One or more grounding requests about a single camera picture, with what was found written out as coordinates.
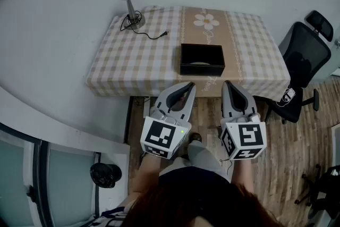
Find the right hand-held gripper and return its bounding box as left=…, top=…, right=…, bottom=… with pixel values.
left=220, top=80, right=267, bottom=162

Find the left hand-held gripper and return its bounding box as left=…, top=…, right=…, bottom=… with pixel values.
left=140, top=81, right=197, bottom=160

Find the black tissue box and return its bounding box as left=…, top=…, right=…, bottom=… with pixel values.
left=180, top=43, right=226, bottom=77

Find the person's right forearm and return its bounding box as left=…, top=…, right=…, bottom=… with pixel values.
left=228, top=158, right=254, bottom=192

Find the person's left forearm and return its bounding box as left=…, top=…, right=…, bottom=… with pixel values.
left=132, top=153, right=163, bottom=196

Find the black table leg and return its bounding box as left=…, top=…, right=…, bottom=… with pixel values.
left=124, top=95, right=133, bottom=144

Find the checked daisy tablecloth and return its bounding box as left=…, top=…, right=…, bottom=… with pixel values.
left=84, top=5, right=292, bottom=102

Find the person's dark top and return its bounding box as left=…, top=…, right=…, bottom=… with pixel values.
left=158, top=166, right=231, bottom=195

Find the black mesh office chair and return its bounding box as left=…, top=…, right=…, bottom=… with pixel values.
left=264, top=10, right=334, bottom=125

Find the black cap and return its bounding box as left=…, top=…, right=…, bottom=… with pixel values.
left=89, top=163, right=123, bottom=189

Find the metal desk lamp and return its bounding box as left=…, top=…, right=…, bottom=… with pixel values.
left=117, top=0, right=146, bottom=31

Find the black chair base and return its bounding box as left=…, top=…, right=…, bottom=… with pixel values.
left=294, top=164, right=340, bottom=218

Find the blue striped white fabric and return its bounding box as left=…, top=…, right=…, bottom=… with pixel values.
left=87, top=206, right=128, bottom=227

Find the white device with cable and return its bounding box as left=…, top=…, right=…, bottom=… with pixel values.
left=276, top=87, right=297, bottom=107

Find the black lamp power cable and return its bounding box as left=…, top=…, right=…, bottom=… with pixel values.
left=120, top=10, right=169, bottom=40

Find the dark window frame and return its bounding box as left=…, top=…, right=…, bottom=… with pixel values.
left=0, top=122, right=103, bottom=227

